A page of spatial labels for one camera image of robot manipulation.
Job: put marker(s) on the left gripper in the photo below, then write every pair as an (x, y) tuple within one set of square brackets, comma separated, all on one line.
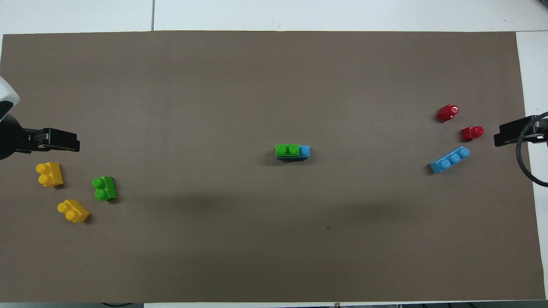
[(9, 137)]

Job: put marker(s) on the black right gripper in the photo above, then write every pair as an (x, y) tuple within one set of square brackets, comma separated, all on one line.
[(538, 130)]

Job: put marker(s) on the blue three-stud block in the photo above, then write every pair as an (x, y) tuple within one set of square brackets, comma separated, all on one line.
[(449, 160), (305, 151)]

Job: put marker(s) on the green two-stud block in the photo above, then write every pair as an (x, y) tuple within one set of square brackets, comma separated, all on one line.
[(105, 189), (287, 149)]

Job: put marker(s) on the yellow two-stud block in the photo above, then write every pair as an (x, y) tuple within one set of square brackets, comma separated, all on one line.
[(73, 210), (50, 174)]

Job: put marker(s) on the red single-stud block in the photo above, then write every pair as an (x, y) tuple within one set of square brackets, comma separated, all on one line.
[(472, 133), (447, 113)]

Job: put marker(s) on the brown table mat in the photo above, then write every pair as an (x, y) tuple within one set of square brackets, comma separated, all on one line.
[(274, 235)]

